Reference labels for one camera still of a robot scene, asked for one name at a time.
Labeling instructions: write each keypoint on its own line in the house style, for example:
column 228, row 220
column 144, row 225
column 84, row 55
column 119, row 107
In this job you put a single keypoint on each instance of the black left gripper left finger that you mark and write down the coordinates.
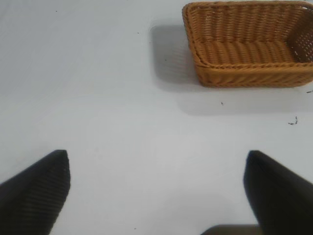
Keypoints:
column 31, row 195

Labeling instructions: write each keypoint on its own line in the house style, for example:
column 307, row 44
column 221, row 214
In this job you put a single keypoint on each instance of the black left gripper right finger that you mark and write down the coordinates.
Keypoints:
column 281, row 195

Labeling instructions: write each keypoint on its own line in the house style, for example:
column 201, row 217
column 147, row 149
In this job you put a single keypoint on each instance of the brown wicker basket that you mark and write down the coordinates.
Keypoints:
column 247, row 46

